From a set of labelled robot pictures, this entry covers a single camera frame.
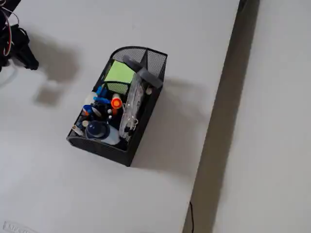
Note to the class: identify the black mesh desk organizer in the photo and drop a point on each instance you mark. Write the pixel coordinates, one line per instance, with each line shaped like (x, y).
(136, 136)

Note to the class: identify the blue clip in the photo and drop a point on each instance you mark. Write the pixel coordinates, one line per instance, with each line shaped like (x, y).
(100, 91)

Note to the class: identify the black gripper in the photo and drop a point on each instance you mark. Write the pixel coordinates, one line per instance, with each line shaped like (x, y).
(23, 55)

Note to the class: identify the green sticky note pad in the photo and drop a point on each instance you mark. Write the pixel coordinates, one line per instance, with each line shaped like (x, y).
(119, 72)

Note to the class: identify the clear plastic pouch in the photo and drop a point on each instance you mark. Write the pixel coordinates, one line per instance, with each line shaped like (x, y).
(133, 97)

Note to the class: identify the orange capped glue stick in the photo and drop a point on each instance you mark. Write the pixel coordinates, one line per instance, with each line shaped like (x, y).
(85, 112)

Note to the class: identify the white marker with orange cap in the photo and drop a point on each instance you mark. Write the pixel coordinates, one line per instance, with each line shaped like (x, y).
(116, 103)

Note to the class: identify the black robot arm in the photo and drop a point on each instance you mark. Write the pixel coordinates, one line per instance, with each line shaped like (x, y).
(2, 36)

